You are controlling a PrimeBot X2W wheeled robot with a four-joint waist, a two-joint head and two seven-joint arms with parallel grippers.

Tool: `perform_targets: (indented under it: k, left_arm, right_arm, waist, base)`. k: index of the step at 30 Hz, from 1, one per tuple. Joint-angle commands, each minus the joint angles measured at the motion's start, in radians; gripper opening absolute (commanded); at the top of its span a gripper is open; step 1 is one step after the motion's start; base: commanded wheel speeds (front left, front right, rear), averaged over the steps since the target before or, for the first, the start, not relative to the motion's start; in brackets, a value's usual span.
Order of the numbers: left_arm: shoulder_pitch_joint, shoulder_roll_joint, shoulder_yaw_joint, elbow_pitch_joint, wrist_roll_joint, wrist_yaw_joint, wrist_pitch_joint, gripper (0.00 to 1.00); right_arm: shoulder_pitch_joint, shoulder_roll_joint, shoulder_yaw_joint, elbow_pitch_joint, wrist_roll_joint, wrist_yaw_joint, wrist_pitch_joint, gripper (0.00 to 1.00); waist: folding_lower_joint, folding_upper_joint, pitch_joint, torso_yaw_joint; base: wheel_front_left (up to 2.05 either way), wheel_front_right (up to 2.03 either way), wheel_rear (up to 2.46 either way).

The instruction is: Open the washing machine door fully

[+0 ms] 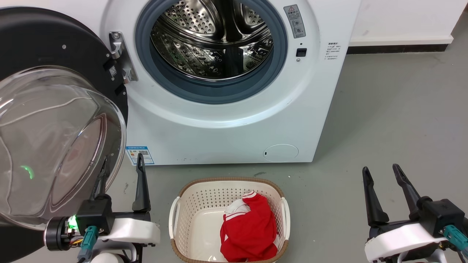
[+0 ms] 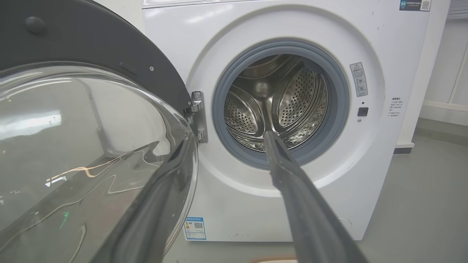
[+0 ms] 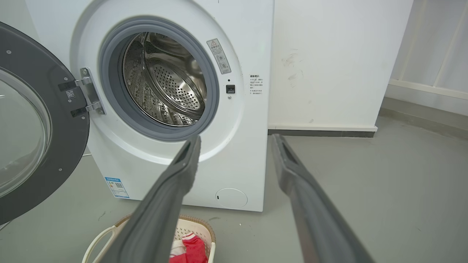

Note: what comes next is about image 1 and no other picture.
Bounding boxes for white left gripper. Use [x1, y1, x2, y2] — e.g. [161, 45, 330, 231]
[93, 153, 161, 246]

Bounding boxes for teal left cable connector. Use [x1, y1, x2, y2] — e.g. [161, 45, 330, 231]
[80, 225, 99, 252]

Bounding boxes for teal right cable connector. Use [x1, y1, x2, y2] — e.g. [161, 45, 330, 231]
[444, 225, 468, 253]

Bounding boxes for red and white garment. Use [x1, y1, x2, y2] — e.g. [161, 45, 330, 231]
[220, 191, 279, 263]

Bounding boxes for round white filter cover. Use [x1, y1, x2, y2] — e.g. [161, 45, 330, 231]
[263, 144, 299, 163]

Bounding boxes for cream plastic laundry basket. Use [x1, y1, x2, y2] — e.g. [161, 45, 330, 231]
[169, 177, 291, 263]

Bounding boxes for teal cable connector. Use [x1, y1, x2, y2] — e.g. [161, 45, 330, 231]
[444, 225, 468, 253]
[80, 225, 99, 252]

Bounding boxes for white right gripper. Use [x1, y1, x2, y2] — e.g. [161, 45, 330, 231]
[362, 163, 450, 263]

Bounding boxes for thin white floor cable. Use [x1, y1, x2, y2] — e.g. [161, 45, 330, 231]
[0, 98, 94, 126]

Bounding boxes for metal door hinge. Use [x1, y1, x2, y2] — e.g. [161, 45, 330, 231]
[109, 31, 139, 85]

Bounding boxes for stainless steel washer drum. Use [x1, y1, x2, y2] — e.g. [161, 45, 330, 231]
[151, 0, 274, 81]

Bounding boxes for blue energy label sticker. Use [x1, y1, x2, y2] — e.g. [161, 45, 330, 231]
[125, 146, 155, 165]

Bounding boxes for white front-load washing machine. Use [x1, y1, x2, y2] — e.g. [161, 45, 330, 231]
[93, 0, 362, 165]

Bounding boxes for round black glass washer door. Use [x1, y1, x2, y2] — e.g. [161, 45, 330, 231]
[0, 7, 129, 263]

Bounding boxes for grey warning label sticker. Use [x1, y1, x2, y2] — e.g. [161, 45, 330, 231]
[283, 4, 307, 39]

